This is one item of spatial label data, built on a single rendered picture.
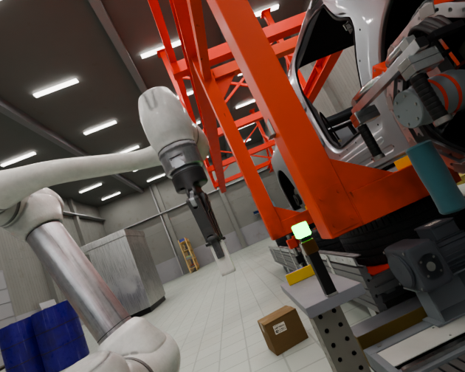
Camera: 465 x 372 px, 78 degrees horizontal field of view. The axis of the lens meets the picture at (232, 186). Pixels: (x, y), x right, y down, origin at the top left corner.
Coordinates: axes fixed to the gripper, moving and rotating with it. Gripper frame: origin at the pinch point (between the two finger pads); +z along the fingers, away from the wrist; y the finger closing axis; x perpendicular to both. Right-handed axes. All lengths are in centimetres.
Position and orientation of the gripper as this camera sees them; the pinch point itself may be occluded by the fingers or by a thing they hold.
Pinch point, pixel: (222, 257)
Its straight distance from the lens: 62.6
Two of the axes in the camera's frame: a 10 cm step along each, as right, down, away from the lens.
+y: -1.3, -1.4, -9.8
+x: 9.1, -4.2, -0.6
